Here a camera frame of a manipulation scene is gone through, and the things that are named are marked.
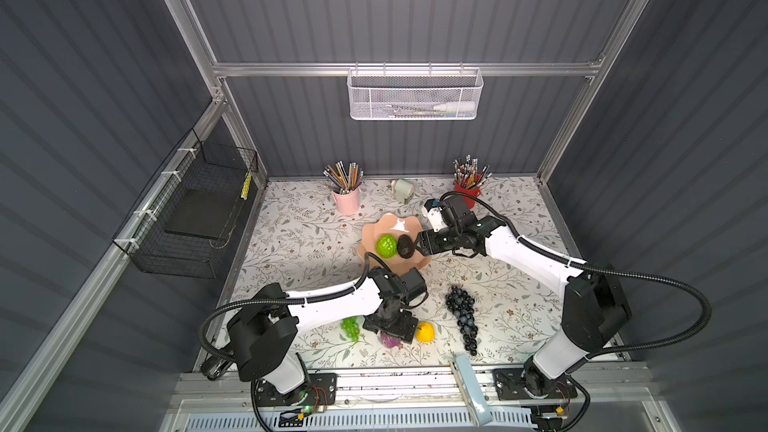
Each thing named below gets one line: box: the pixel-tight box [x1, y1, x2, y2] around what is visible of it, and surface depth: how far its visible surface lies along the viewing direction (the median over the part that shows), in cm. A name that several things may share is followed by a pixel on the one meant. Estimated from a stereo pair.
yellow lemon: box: [415, 321, 435, 343], surface depth 80 cm
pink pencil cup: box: [332, 187, 361, 215], surface depth 108 cm
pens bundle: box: [453, 154, 493, 189], surface depth 103 cm
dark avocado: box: [397, 234, 415, 259], surface depth 96 cm
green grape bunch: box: [341, 316, 360, 343], surface depth 83 cm
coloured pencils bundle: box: [322, 160, 364, 195], surface depth 107 cm
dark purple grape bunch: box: [446, 285, 478, 356], surface depth 83 cm
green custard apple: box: [376, 234, 397, 259], surface depth 96 cm
